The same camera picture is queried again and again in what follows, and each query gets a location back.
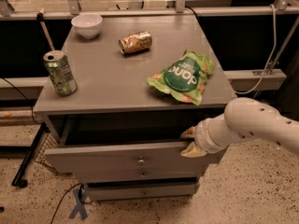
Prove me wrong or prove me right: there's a green chip bag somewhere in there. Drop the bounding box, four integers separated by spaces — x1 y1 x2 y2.
147 50 215 105

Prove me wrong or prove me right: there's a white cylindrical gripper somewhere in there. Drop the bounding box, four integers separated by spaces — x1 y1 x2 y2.
180 115 240 158

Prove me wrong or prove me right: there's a white hanging cable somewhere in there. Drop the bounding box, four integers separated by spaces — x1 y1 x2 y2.
234 4 278 95

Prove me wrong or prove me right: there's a grey tape cross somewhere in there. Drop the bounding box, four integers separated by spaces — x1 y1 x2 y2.
69 189 88 220

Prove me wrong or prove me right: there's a grey drawer cabinet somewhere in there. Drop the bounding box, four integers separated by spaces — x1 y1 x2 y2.
34 15 235 188

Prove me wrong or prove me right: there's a black floor cable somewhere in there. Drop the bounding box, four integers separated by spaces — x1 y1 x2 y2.
50 182 86 224

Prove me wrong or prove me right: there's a wire mesh basket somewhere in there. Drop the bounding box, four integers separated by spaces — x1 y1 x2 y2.
34 133 59 170

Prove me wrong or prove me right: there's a grey middle drawer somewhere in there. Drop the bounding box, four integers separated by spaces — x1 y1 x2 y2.
75 164 203 183

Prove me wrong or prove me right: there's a grey top drawer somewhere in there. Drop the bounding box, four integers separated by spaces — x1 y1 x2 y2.
45 142 224 174

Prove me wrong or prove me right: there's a wooden stick with black clamp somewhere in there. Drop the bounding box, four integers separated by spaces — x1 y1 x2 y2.
36 7 55 50

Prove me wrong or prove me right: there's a metal railing frame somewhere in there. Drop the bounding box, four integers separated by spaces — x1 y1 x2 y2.
0 0 299 20

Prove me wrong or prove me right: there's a grey drawer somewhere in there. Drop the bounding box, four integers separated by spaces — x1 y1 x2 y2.
86 181 199 202
75 164 203 183
45 142 224 174

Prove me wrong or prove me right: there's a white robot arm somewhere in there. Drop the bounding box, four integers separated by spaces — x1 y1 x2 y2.
180 97 299 158

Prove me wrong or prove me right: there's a green soda can upright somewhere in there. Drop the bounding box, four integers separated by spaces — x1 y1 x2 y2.
43 50 78 96

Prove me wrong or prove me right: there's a white ceramic bowl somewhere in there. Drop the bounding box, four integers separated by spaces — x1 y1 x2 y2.
71 14 104 39

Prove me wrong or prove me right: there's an orange soda can lying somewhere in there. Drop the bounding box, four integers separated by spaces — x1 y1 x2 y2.
119 31 152 55

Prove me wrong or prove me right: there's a black floor stand bar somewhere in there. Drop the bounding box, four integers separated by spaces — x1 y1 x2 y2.
11 123 47 189

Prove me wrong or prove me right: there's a black cable left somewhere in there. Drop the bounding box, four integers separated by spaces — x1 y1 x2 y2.
0 77 43 126

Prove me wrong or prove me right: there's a grey bottom drawer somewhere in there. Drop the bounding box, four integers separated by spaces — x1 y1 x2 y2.
86 181 199 202

